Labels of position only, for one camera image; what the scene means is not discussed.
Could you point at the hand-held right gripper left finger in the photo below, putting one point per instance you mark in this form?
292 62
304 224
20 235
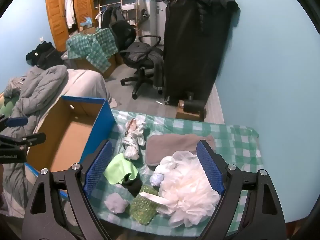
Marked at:
97 167

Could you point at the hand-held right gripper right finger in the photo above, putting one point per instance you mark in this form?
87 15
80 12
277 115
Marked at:
210 170

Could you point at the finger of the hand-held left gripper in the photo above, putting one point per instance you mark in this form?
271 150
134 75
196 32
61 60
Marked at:
13 121
30 139

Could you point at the white mesh bath loofah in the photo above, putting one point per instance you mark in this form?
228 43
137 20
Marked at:
187 192

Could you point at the small grey puff ball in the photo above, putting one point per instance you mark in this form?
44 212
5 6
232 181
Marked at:
115 203

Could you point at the small white cloth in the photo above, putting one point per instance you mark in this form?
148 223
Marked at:
160 175

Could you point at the green sequined scrubber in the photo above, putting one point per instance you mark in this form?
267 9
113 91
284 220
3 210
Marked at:
140 207

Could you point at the light green cloth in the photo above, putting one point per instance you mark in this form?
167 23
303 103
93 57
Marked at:
117 167

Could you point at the striped grey cloth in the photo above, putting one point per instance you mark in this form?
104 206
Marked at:
13 85

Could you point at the green checkered tablecloth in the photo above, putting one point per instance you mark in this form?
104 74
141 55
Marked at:
237 142

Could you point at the black sock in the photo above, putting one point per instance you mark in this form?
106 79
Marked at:
133 186

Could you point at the grey quilted duvet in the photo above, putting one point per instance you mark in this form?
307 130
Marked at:
40 87

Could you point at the crumpled white plastic bag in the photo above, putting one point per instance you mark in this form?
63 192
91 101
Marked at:
132 140

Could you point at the grey bath mitt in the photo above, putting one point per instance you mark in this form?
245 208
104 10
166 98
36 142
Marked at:
170 147

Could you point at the small brown cardboard box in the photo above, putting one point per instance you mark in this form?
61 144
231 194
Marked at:
186 116

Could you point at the black cylinder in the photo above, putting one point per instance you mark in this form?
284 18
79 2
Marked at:
193 105

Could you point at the black bag pile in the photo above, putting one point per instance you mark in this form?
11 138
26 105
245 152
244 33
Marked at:
46 55

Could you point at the beige bed sheet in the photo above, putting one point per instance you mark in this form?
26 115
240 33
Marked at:
87 82

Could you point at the large brown cardboard box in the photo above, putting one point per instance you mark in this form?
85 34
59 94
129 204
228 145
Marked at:
111 66

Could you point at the green checkered cover cloth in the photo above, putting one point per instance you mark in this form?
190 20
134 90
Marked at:
85 45

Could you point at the tall black fabric wardrobe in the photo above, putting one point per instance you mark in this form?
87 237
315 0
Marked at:
192 55

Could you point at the cardboard box with blue print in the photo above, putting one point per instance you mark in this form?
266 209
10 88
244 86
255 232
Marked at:
88 28

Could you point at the dark jacket on chair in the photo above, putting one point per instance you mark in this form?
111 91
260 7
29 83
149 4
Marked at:
142 55

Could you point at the white hanging shirt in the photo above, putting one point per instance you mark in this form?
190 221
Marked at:
70 12

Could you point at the black office chair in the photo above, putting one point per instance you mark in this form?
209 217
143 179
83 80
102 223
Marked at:
125 35

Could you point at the wooden wardrobe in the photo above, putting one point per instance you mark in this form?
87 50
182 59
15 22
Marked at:
82 2

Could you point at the metal clothes rack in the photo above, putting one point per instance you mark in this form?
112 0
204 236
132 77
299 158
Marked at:
100 10

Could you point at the dark hanging clothes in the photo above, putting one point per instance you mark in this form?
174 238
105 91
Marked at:
112 16

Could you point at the grey door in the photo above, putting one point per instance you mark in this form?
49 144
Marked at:
156 25

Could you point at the white shelf trolley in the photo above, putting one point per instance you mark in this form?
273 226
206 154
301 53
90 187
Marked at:
130 5

